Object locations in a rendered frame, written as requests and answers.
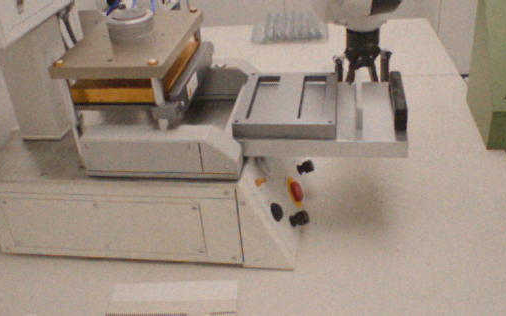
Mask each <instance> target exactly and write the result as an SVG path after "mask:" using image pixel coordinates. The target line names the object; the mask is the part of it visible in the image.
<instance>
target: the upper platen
mask: <svg viewBox="0 0 506 316"><path fill-rule="evenodd" d="M199 47H200V41H192V42H187V43H186V45H185V48H184V49H182V51H181V52H180V54H179V55H178V57H177V59H176V60H175V61H174V63H173V64H172V65H171V66H170V69H169V70H168V72H166V74H165V75H164V77H163V79H162V84H163V94H164V99H165V101H170V95H169V94H170V91H171V90H172V88H173V87H174V86H175V84H176V83H177V81H178V79H179V77H180V76H181V74H182V73H183V71H184V70H185V67H186V66H187V64H189V62H190V60H191V59H192V57H193V55H194V54H195V52H196V50H197V49H198V48H199ZM71 92H72V95H73V98H74V102H75V105H76V109H77V110H151V106H152V105H153V103H154V102H155V99H154V94H153V89H152V85H151V80H150V79H78V80H76V81H75V82H74V83H73V84H72V85H71Z"/></svg>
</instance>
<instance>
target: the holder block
mask: <svg viewBox="0 0 506 316"><path fill-rule="evenodd" d="M336 98H337V72H257V73H250V75H249V78H248V79H247V82H246V85H245V89H244V92H243V94H242V96H241V99H240V101H239V103H238V108H237V110H236V113H235V115H234V117H233V120H232V122H231V130H232V137H282V138H336Z"/></svg>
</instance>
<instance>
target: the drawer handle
mask: <svg viewBox="0 0 506 316"><path fill-rule="evenodd" d="M388 91H389V92H391V96H392V102H393V108H394V113H395V123H394V128H395V130H407V127H408V106H407V102H406V97H405V93H404V88H403V84H402V76H401V72H399V71H391V72H390V73H389V82H388Z"/></svg>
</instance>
